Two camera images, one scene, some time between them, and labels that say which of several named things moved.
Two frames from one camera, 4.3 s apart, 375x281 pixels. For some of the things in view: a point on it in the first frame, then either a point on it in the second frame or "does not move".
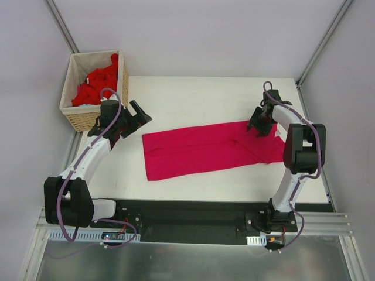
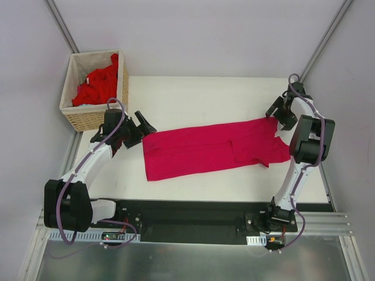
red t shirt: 100,83 does not move
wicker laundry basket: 81,65 does not move
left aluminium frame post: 61,26 does not move
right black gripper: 261,120 -> 285,110
